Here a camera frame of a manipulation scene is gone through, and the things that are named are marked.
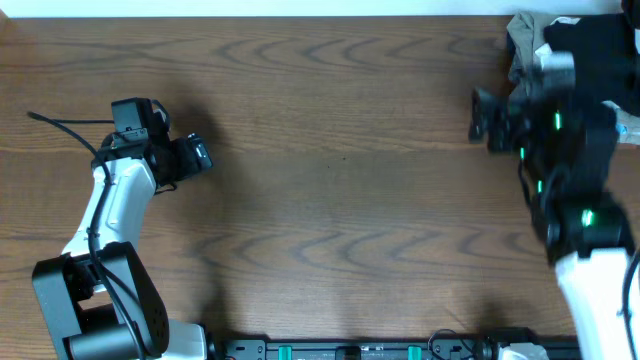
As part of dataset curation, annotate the black t-shirt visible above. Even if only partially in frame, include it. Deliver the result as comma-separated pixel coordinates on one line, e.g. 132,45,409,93
544,13,639,116

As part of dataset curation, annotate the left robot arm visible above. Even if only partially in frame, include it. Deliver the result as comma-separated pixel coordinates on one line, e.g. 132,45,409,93
32,97,212,360

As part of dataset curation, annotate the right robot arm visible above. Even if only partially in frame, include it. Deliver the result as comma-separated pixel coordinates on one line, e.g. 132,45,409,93
469,88,639,359

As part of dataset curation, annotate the beige folded garment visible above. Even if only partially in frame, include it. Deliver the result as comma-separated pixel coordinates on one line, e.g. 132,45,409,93
507,11,639,145

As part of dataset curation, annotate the light blue striped garment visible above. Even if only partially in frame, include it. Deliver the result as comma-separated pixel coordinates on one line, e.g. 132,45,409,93
616,122,630,143

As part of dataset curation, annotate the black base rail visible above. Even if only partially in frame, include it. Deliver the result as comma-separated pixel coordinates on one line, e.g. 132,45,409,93
209,327,582,360

